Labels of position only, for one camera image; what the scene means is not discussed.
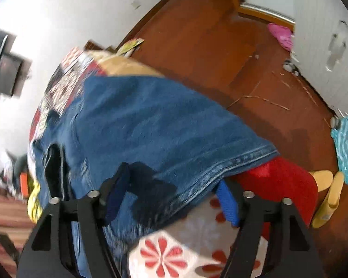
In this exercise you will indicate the yellow slipper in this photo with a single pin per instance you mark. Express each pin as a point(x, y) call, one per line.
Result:
point(322, 179)
point(332, 199)

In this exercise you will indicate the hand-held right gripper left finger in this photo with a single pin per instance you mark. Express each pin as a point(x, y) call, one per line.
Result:
point(118, 192)

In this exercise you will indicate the orange box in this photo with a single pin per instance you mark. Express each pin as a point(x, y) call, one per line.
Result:
point(24, 185)

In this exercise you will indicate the yellow garment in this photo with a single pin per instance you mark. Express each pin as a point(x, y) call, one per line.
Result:
point(34, 202)

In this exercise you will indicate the yellow printed packet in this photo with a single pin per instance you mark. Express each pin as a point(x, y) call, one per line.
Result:
point(130, 46)

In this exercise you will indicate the tan pillow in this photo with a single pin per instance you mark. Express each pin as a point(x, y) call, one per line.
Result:
point(127, 65)

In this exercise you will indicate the white red-flower sheet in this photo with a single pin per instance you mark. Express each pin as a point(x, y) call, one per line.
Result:
point(174, 246)

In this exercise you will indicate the blue denim fleece garment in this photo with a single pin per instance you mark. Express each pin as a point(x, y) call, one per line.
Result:
point(150, 127)

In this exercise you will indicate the red cloth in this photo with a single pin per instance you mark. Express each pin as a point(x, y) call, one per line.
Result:
point(281, 179)

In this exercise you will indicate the pink cloth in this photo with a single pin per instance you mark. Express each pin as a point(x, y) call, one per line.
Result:
point(282, 36)

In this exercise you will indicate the patchwork printed blanket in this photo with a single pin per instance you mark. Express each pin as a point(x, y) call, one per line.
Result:
point(61, 87)

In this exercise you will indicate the striped maroon curtain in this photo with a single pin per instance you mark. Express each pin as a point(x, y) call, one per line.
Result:
point(5, 217)

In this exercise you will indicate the wooden door frame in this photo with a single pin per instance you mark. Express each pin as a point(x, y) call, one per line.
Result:
point(249, 8)

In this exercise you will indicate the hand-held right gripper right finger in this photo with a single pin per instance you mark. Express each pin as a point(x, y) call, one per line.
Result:
point(227, 205)

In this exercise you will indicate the dark wall screen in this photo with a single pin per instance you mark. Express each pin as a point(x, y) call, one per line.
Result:
point(3, 63)

